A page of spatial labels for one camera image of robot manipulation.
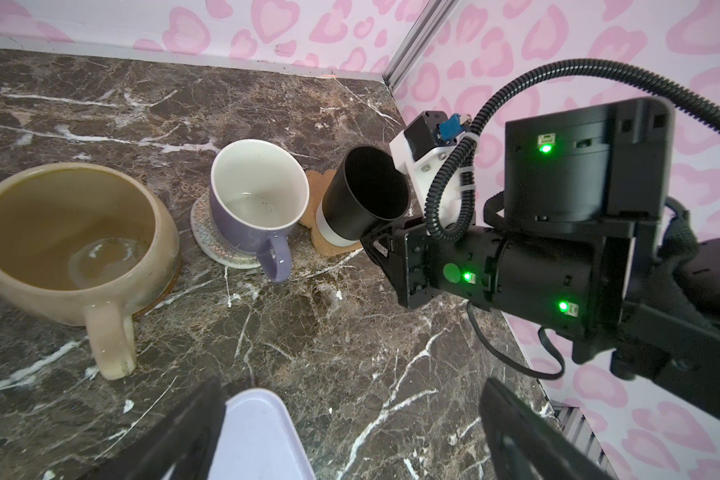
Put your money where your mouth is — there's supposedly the lilac plastic tray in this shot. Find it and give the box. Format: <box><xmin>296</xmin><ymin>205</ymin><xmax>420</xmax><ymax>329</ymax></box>
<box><xmin>208</xmin><ymin>388</ymin><xmax>315</xmax><ymax>479</ymax></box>

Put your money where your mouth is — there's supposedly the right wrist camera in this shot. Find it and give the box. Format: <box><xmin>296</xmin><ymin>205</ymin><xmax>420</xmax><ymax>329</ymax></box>
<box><xmin>390</xmin><ymin>111</ymin><xmax>476</xmax><ymax>231</ymax></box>

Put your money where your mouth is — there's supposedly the yellow beige mug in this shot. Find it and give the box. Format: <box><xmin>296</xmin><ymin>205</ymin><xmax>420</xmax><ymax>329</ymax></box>
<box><xmin>0</xmin><ymin>163</ymin><xmax>180</xmax><ymax>380</ymax></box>

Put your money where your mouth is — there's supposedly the black mug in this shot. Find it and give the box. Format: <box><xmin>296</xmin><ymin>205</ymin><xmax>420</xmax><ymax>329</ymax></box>
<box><xmin>316</xmin><ymin>145</ymin><xmax>410</xmax><ymax>247</ymax></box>

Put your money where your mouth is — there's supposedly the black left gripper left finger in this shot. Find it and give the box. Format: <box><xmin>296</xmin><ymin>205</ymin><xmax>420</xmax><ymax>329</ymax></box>
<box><xmin>81</xmin><ymin>377</ymin><xmax>226</xmax><ymax>479</ymax></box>

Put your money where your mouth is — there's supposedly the aluminium frame strut right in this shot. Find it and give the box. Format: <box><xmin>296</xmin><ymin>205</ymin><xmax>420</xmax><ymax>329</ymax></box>
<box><xmin>382</xmin><ymin>0</ymin><xmax>459</xmax><ymax>92</ymax></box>

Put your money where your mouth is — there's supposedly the multicolour braided round coaster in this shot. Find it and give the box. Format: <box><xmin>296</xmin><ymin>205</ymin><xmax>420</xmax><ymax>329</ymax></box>
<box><xmin>190</xmin><ymin>188</ymin><xmax>261</xmax><ymax>270</ymax></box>

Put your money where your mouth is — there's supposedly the right black corrugated cable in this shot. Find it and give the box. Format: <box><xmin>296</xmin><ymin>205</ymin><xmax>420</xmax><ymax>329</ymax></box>
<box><xmin>424</xmin><ymin>58</ymin><xmax>720</xmax><ymax>244</ymax></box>

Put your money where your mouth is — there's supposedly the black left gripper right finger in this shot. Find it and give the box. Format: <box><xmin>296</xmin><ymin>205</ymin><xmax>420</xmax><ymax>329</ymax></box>
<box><xmin>479</xmin><ymin>378</ymin><xmax>609</xmax><ymax>479</ymax></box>

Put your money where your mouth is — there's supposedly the brown flower cork coaster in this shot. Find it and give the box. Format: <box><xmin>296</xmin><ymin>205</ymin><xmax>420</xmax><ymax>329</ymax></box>
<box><xmin>299</xmin><ymin>169</ymin><xmax>361</xmax><ymax>257</ymax></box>

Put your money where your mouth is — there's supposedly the lilac white mug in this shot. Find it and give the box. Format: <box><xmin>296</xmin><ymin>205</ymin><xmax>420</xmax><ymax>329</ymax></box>
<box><xmin>209</xmin><ymin>139</ymin><xmax>310</xmax><ymax>283</ymax></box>

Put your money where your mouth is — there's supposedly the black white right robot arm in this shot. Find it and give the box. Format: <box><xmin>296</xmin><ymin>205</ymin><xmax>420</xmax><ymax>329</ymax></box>
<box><xmin>362</xmin><ymin>97</ymin><xmax>720</xmax><ymax>420</ymax></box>

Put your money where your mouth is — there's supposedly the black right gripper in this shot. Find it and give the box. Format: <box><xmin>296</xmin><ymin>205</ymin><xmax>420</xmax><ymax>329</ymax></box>
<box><xmin>361</xmin><ymin>218</ymin><xmax>593</xmax><ymax>330</ymax></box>

